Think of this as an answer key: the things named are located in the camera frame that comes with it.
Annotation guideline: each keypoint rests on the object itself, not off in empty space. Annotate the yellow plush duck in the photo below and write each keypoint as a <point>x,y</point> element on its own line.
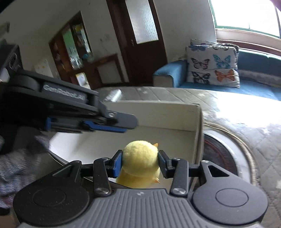
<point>140,168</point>

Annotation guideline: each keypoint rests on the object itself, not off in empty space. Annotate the blue sofa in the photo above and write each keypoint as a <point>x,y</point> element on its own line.
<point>258,74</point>

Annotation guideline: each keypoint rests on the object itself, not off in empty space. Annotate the dark wooden door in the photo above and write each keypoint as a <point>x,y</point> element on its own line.
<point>140,39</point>

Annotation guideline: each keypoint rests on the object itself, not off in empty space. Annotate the butterfly print pillow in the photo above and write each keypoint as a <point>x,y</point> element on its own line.
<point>212,63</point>

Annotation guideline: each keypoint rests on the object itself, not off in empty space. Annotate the white cardboard box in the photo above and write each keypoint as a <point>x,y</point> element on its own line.
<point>177,128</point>

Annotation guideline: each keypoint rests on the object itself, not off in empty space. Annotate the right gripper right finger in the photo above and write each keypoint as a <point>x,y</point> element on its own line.
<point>176,169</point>

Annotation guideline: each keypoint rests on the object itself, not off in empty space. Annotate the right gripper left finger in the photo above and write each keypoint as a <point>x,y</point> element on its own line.
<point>103,169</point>

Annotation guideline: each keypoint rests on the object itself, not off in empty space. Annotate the grey quilted floor mat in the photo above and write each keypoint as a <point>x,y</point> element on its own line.
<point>256,120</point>

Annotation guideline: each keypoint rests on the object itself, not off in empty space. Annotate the window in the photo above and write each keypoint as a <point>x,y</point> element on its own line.
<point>254,16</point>

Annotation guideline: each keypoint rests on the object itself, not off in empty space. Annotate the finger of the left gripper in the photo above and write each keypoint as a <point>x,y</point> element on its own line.
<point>111,122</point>

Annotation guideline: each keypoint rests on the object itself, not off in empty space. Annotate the wooden cabinet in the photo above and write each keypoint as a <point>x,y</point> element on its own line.
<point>74,59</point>

